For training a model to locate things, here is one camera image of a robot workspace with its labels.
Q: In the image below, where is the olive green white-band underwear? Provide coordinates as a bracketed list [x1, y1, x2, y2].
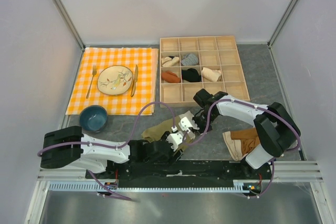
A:
[141, 111, 196, 152]

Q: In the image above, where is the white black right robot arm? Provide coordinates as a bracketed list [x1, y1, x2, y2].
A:
[193, 89, 301, 179]

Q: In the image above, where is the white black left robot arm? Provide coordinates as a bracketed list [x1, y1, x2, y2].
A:
[37, 126, 183, 178]

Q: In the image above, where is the beige cream underwear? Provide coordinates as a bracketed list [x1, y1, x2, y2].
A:
[223, 132, 247, 161]

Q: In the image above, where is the rolled cream underwear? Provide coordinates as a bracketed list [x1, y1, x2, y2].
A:
[202, 67, 222, 82]

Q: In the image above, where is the brown orange underwear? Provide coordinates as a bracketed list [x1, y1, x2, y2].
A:
[230, 128, 260, 160]

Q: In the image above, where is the rolled rust orange underwear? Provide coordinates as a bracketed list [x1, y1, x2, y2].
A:
[161, 71, 181, 83]

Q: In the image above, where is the rolled grey striped underwear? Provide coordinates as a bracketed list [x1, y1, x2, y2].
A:
[181, 53, 199, 66]

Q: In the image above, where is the rolled beige black underwear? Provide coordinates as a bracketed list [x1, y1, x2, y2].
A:
[161, 56, 180, 67]

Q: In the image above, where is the wooden compartment organizer box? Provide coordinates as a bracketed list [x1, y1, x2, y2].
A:
[160, 35, 250, 106]

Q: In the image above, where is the blue ceramic bowl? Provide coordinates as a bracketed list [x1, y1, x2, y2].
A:
[79, 105, 108, 133]

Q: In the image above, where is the gold knife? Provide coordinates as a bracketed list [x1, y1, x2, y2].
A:
[131, 65, 139, 97]

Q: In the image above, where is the orange white checkered tablecloth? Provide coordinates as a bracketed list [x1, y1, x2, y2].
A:
[66, 47, 159, 115]

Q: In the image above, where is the floral ceramic plate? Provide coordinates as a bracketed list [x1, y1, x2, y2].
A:
[97, 66, 133, 95]

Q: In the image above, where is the gold fork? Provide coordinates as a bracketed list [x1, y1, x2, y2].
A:
[86, 65, 97, 99]

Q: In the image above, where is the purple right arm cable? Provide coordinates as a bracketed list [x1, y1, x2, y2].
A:
[183, 100, 301, 200]

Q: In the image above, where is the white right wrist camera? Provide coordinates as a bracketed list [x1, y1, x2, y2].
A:
[178, 116, 198, 132]

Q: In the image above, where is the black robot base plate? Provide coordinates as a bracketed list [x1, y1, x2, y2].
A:
[95, 160, 271, 188]

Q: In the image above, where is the grey slotted cable duct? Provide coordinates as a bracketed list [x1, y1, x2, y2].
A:
[48, 181, 261, 193]

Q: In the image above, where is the right aluminium frame post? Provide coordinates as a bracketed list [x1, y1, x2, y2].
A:
[267, 0, 300, 49]

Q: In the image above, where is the aluminium frame post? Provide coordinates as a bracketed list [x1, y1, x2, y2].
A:
[52, 0, 86, 51]
[267, 0, 300, 49]

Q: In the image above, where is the left aluminium frame post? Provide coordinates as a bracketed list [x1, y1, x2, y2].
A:
[52, 0, 86, 51]

